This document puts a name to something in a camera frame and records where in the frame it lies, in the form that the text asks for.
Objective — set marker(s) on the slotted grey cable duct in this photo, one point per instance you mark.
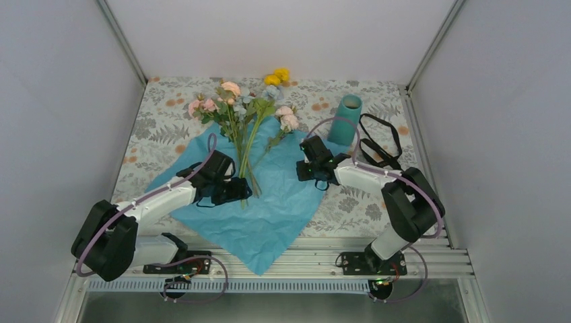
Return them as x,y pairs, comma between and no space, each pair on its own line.
203,285

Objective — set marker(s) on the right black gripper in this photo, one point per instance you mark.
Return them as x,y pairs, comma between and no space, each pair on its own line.
302,175

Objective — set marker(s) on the yellow blue flower stem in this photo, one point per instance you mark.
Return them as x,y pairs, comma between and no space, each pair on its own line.
251,110

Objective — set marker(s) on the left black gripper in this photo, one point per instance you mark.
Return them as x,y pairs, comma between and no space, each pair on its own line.
238,192

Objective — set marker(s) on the pink rose stem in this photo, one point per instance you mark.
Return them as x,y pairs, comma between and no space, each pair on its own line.
283,123

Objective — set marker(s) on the left aluminium corner post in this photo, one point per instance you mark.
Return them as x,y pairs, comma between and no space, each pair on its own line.
120,37

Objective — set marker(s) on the teal cylindrical vase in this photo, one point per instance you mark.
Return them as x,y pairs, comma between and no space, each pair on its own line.
343,128

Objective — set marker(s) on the aluminium rail frame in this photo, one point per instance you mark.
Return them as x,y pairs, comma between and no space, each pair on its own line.
314,258

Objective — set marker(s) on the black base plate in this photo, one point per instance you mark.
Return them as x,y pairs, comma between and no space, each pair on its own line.
360,263
191,262

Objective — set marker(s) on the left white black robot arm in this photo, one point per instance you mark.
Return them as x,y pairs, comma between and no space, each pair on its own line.
109,242

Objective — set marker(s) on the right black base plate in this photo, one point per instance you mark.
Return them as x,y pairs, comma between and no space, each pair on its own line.
360,263

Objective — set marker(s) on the right aluminium corner post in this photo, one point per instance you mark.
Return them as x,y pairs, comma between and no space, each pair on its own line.
443,30

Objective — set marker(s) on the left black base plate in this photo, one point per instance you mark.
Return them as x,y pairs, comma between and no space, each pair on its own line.
191,262

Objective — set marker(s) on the floral patterned table mat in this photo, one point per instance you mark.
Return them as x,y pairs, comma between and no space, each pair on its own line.
163,129

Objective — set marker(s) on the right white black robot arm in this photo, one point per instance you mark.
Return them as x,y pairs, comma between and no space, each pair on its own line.
412,206

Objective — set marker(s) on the aluminium corner post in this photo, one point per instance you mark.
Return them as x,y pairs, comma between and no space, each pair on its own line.
120,37
443,30

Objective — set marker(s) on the artificial flower bouquet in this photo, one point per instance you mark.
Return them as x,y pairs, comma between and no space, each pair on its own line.
220,111

